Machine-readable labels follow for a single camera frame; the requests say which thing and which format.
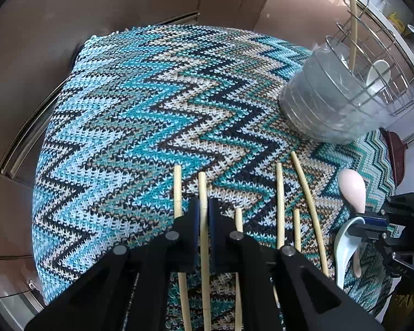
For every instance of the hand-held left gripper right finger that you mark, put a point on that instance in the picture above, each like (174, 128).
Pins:
(213, 234)

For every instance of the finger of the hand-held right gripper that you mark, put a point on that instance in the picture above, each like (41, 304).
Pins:
(374, 221)
(402, 204)

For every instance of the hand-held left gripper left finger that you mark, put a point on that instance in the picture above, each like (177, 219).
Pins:
(195, 231)

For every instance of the bamboo chopstick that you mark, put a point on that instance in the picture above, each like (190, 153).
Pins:
(280, 207)
(356, 20)
(239, 219)
(308, 207)
(297, 227)
(203, 193)
(177, 193)

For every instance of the pale pink spoon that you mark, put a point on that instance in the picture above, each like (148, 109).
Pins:
(352, 189)

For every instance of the white ceramic spoon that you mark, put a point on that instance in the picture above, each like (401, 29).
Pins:
(343, 251)
(379, 72)

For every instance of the maroon appliance at right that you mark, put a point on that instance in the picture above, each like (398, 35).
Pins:
(396, 155)

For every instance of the zigzag knitted cloth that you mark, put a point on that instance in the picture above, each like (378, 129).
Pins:
(141, 110)

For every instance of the yellow oil bottle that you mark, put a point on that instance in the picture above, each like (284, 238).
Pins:
(396, 20)

